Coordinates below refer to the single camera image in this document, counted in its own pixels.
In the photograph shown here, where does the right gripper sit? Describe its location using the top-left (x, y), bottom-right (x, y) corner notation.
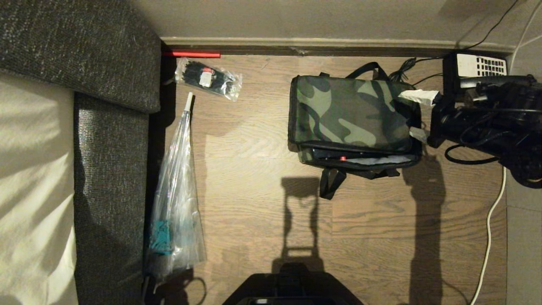
top-left (398, 89), bottom-right (467, 150)

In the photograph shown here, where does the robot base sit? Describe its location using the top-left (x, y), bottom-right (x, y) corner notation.
top-left (222, 262), bottom-right (365, 305)

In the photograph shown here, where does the camouflage bag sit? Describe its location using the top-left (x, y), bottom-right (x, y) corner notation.
top-left (287, 61), bottom-right (424, 200)

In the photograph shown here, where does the camouflage bag flap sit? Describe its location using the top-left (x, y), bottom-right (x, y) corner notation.
top-left (288, 75), bottom-right (415, 154)

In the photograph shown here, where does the wooden baseboard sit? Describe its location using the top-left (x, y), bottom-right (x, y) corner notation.
top-left (161, 37), bottom-right (511, 57)

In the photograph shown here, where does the red stick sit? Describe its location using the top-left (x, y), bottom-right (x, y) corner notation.
top-left (163, 51), bottom-right (221, 58)

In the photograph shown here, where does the transparent folded umbrella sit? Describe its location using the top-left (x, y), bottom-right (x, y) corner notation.
top-left (143, 91), bottom-right (207, 293)

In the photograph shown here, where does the grey fabric sofa cushion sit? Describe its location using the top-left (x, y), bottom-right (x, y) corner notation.
top-left (0, 0), bottom-right (162, 114)

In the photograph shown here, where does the thin black power cable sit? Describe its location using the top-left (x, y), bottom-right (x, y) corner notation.
top-left (464, 0), bottom-right (520, 50)

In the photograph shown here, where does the white cable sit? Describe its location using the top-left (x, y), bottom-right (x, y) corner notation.
top-left (469, 166), bottom-right (507, 305)

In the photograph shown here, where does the plastic bag of cable ties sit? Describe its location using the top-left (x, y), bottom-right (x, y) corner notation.
top-left (174, 57), bottom-right (243, 102)

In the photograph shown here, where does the grey fabric sofa frame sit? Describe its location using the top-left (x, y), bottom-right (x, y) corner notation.
top-left (74, 92), bottom-right (150, 305)

